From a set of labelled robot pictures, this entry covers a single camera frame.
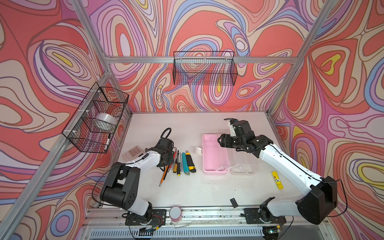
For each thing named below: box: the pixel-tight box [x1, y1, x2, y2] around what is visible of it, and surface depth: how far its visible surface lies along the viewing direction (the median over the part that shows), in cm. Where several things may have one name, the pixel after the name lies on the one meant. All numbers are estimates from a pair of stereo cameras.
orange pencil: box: [159, 165, 169, 187], surface depth 88 cm
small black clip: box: [230, 197, 239, 209], surface depth 80 cm
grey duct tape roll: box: [95, 113, 118, 130], surface depth 73 cm
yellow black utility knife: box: [185, 150, 197, 173], surface depth 93 cm
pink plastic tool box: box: [195, 133, 258, 176], surface depth 90 cm
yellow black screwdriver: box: [177, 155, 181, 176], surface depth 90 cm
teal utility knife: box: [181, 152, 190, 176], surface depth 93 cm
